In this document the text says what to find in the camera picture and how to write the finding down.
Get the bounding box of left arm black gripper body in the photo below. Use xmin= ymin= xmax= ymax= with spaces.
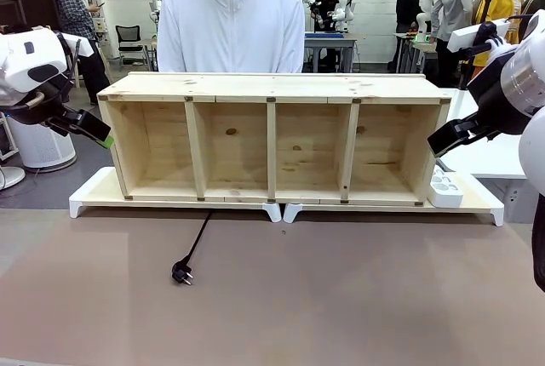
xmin=40 ymin=104 xmax=86 ymax=138

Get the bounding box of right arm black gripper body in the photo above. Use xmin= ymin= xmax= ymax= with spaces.
xmin=453 ymin=109 xmax=506 ymax=142

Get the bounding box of black power cable with plug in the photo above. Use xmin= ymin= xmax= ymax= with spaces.
xmin=170 ymin=209 xmax=214 ymax=288

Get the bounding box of white cylindrical air purifier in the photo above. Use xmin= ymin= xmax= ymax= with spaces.
xmin=5 ymin=113 xmax=78 ymax=172

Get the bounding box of white power strip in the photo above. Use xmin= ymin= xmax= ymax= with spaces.
xmin=427 ymin=169 xmax=465 ymax=209

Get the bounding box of white side table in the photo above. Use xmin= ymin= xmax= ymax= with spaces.
xmin=440 ymin=87 xmax=530 ymax=180

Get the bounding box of white-legged wooden riser stand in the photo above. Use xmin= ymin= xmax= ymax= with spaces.
xmin=68 ymin=167 xmax=283 ymax=223
xmin=283 ymin=172 xmax=506 ymax=227

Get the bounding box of white round fan base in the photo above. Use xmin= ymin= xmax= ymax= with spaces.
xmin=0 ymin=164 xmax=26 ymax=191

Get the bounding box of black office chair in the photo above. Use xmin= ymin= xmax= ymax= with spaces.
xmin=115 ymin=24 xmax=151 ymax=71

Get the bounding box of man in plaid shirt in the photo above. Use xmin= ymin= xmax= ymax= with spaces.
xmin=57 ymin=0 xmax=111 ymax=106

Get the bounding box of mannequin in grey hoodie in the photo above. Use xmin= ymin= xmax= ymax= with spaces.
xmin=429 ymin=0 xmax=476 ymax=87

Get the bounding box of mannequin in yellow jacket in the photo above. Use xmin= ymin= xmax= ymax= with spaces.
xmin=473 ymin=0 xmax=525 ymax=70

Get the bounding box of small white background robot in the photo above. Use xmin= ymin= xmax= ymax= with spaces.
xmin=146 ymin=0 xmax=166 ymax=40

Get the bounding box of standing person in black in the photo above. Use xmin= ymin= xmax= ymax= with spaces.
xmin=394 ymin=0 xmax=430 ymax=74

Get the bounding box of grey background table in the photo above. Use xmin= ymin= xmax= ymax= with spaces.
xmin=303 ymin=31 xmax=368 ymax=74

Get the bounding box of person in white hoodie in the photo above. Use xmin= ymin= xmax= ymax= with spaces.
xmin=156 ymin=0 xmax=307 ymax=74

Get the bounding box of four-compartment wooden shelf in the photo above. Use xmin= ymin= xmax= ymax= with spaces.
xmin=96 ymin=71 xmax=452 ymax=208

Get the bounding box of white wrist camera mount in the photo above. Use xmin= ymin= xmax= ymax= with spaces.
xmin=54 ymin=30 xmax=96 ymax=60
xmin=446 ymin=18 xmax=511 ymax=54

